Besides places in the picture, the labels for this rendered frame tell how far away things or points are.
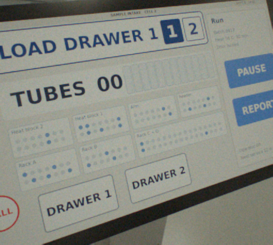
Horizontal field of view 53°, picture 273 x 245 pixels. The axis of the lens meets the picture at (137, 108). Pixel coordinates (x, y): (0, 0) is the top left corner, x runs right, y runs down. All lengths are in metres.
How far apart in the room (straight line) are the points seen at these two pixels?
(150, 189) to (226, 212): 1.26
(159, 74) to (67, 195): 0.20
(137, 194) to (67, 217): 0.09
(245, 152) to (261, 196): 1.32
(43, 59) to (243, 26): 0.31
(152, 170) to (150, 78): 0.13
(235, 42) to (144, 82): 0.17
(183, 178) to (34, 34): 0.27
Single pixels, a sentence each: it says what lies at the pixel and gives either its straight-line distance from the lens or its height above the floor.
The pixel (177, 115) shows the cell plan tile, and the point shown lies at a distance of 0.40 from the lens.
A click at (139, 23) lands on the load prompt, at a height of 1.17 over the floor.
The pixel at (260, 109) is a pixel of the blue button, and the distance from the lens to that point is 0.48.
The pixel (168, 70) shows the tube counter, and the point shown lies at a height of 1.11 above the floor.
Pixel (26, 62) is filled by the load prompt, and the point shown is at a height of 1.14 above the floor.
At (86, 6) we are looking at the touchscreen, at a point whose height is 1.19.
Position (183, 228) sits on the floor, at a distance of 1.53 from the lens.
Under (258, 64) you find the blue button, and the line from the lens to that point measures 0.49.
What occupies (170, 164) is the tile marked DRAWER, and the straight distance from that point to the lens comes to 0.40.
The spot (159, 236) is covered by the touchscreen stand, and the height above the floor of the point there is 0.66.
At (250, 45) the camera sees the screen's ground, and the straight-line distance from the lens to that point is 0.49.
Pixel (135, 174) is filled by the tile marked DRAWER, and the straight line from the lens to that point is 0.38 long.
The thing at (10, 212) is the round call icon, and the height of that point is 1.01.
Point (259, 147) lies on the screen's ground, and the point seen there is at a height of 1.00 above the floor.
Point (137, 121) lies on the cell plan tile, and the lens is 0.37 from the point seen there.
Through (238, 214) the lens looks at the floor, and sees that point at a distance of 1.65.
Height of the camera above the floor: 1.31
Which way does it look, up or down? 38 degrees down
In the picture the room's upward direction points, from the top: 3 degrees clockwise
